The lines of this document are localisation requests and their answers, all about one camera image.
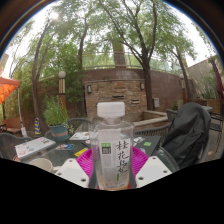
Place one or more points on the black laptop with stickers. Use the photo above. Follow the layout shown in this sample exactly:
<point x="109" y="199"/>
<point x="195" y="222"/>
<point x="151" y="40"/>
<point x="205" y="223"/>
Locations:
<point x="148" y="143"/>

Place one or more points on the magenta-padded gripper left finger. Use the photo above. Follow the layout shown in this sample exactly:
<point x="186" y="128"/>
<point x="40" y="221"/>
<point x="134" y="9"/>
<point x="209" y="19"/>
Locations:
<point x="71" y="170"/>

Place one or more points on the yellow card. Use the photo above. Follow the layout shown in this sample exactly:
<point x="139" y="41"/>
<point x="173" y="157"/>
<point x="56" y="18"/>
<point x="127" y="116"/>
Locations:
<point x="80" y="152"/>

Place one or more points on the black wall lantern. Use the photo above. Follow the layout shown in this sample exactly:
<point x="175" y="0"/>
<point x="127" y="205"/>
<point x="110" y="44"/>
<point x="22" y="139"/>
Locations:
<point x="142" y="86"/>
<point x="89" y="89"/>

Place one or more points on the small blue card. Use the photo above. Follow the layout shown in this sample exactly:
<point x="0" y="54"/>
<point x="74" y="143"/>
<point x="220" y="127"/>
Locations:
<point x="65" y="147"/>

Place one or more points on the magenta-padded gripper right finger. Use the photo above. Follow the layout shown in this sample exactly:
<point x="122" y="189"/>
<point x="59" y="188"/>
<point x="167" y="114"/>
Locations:
<point x="151" y="168"/>

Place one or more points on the black backpack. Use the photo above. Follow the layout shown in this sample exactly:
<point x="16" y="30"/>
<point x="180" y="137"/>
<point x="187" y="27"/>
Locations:
<point x="188" y="133"/>

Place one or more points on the globe-topped garden lamp post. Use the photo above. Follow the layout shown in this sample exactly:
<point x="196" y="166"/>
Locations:
<point x="62" y="86"/>

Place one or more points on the grey wall box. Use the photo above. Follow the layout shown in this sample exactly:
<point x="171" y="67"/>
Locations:
<point x="156" y="102"/>

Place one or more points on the orange canopy tent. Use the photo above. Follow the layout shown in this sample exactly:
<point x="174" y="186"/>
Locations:
<point x="6" y="88"/>

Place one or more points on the closed maroon patio umbrella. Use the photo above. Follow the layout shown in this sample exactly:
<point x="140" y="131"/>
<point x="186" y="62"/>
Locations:
<point x="218" y="78"/>

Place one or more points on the white printed booklet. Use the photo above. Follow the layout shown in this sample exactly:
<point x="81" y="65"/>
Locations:
<point x="79" y="136"/>

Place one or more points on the grey mesh armchair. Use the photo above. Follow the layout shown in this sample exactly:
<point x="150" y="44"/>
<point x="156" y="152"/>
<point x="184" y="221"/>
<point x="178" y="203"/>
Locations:
<point x="78" y="121"/>
<point x="166" y="158"/>
<point x="10" y="143"/>

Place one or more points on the clear white-capped drink bottle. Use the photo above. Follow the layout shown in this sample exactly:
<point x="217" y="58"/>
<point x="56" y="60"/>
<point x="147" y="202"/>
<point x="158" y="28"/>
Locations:
<point x="111" y="150"/>

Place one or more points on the black metal patio chair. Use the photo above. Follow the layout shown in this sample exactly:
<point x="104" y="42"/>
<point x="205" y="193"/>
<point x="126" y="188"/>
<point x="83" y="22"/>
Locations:
<point x="216" y="126"/>

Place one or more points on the blue yellow striped cone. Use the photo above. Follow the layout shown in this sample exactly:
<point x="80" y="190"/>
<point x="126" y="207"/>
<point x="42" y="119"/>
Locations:
<point x="37" y="126"/>

